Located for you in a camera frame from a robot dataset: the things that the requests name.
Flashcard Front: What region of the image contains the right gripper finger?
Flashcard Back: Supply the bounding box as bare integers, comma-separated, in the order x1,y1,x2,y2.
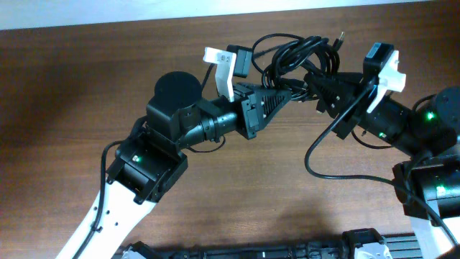
333,72,363,86
304,73,359,118

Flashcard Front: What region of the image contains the black usb cable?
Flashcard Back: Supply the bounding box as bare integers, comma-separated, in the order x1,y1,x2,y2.
250,31,346,116

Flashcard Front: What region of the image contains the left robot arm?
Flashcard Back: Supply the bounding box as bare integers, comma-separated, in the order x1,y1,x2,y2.
58,71,291,258

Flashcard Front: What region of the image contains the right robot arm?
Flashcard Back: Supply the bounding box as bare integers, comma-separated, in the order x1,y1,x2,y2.
304,73,459,258

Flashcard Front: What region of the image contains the right camera cable black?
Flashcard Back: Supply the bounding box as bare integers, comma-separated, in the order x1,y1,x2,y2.
304,86,458,245

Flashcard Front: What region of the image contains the camera cable black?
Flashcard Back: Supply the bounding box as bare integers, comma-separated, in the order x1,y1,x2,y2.
304,86,458,245
58,71,207,258

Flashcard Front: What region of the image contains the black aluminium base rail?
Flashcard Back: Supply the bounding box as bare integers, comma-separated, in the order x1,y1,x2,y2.
114,228,423,259

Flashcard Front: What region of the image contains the left camera cable black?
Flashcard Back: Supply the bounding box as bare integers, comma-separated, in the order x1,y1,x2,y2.
58,71,207,258

